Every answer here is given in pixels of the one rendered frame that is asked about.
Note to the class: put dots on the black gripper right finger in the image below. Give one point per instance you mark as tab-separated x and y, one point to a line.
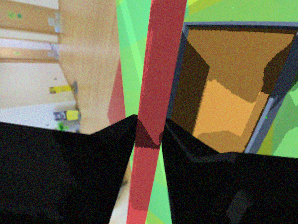
200	180

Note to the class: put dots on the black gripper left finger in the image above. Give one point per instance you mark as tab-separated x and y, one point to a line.
95	164

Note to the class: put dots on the red lid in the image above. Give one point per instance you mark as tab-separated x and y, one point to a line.
164	31

